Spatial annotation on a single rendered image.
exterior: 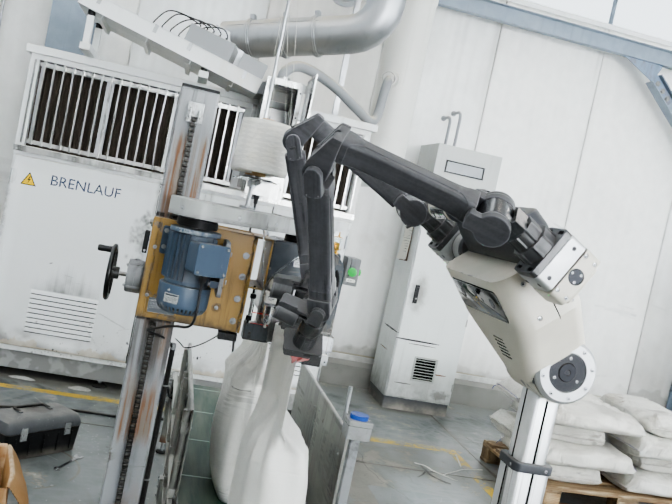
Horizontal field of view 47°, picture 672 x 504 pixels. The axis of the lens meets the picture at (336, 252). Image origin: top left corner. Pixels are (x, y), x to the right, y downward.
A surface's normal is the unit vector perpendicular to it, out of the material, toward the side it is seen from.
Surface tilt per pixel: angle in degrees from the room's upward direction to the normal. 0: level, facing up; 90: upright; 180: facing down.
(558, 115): 90
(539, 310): 90
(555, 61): 90
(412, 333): 90
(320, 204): 131
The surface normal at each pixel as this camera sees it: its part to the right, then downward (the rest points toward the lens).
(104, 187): 0.18, 0.09
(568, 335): 0.41, 0.56
